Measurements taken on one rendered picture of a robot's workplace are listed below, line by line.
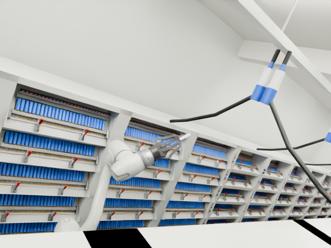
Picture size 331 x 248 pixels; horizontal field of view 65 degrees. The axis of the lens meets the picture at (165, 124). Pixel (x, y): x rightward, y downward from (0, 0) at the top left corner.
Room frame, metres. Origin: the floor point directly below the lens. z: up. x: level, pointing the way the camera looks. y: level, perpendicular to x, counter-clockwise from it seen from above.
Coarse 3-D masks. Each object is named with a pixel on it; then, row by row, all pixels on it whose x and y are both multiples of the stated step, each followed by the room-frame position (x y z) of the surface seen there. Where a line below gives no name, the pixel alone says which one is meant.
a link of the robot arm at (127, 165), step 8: (120, 152) 1.27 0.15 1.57; (128, 152) 1.26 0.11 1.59; (120, 160) 1.21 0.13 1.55; (128, 160) 1.20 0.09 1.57; (136, 160) 1.20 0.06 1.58; (112, 168) 1.18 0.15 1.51; (120, 168) 1.17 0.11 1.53; (128, 168) 1.18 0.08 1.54; (136, 168) 1.19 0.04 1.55; (144, 168) 1.24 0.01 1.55; (120, 176) 1.17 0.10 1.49; (128, 176) 1.18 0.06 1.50
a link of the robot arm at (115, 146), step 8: (112, 144) 1.34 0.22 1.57; (120, 144) 1.33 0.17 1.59; (112, 152) 1.30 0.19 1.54; (112, 160) 1.29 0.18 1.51; (104, 168) 1.33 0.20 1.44; (104, 176) 1.31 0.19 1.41; (104, 184) 1.29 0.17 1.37; (96, 192) 1.27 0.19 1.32; (104, 192) 1.28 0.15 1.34; (96, 200) 1.24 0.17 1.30; (104, 200) 1.27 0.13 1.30; (96, 208) 1.22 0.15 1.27; (88, 216) 1.21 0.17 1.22; (96, 216) 1.21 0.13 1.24; (88, 224) 1.19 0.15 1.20; (96, 224) 1.20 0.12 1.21
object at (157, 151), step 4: (156, 144) 1.30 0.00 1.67; (160, 144) 1.30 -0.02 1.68; (148, 148) 1.29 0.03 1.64; (152, 148) 1.26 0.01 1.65; (156, 148) 1.26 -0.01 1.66; (160, 148) 1.29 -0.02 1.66; (164, 148) 1.30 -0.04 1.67; (152, 152) 1.25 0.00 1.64; (156, 152) 1.25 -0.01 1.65; (160, 152) 1.28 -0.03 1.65; (164, 152) 1.29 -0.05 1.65; (156, 156) 1.25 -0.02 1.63; (160, 156) 1.26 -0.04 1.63; (164, 156) 1.28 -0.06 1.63; (156, 160) 1.27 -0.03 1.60
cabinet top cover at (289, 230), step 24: (0, 240) 0.25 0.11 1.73; (24, 240) 0.27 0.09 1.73; (48, 240) 0.28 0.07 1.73; (72, 240) 0.30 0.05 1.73; (120, 240) 0.34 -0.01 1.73; (144, 240) 0.36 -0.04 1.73; (168, 240) 0.39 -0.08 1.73; (192, 240) 0.42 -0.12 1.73; (216, 240) 0.46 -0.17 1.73; (240, 240) 0.50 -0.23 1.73; (264, 240) 0.55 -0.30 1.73; (288, 240) 0.61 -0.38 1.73; (312, 240) 0.68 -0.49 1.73
